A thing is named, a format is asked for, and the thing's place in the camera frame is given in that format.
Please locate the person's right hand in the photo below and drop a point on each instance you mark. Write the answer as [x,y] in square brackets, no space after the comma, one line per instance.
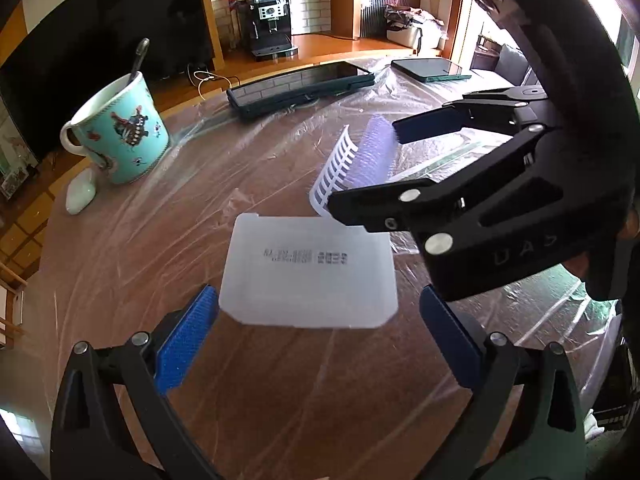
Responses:
[582,266]

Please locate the dark green cased phone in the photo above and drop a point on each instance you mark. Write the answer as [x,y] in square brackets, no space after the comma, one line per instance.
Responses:
[430,70]

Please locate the translucent plastic container lid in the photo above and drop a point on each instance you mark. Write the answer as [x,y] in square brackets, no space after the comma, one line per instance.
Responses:
[310,280]

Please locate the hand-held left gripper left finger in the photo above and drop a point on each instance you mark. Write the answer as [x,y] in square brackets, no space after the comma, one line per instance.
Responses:
[187,340]

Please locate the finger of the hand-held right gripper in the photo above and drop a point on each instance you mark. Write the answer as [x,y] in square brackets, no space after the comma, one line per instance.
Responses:
[370,207]
[430,125]

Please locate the large black phone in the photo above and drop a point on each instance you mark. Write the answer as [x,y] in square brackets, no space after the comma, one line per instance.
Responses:
[300,87]

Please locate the metal spoon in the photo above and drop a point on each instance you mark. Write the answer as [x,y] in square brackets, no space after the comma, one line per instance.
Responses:
[138,60]

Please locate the translucent ribbed plastic tray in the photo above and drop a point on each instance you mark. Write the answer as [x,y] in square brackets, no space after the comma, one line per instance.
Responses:
[372,155]

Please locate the black television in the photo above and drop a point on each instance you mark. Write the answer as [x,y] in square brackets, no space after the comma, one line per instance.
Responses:
[100,25]

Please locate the teal patterned mug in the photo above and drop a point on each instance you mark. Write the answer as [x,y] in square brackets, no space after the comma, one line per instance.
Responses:
[122,132]

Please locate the pile of bags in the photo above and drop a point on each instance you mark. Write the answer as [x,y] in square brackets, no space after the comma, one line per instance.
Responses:
[415,25]

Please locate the white earbuds case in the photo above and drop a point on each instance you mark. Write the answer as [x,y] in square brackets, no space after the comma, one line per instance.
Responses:
[81,190]

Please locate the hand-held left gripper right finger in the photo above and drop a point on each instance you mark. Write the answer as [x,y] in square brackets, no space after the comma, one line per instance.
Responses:
[450,335]

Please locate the black coffee machine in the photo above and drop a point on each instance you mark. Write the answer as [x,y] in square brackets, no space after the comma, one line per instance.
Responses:
[265,25]

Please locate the leaning picture frame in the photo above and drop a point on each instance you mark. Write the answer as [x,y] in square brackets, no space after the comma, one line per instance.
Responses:
[12,160]

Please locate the white plastic grid tray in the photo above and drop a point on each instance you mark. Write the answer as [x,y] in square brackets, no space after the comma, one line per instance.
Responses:
[335,175]

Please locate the grey sofa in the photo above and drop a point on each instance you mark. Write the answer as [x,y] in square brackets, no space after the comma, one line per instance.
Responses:
[505,60]

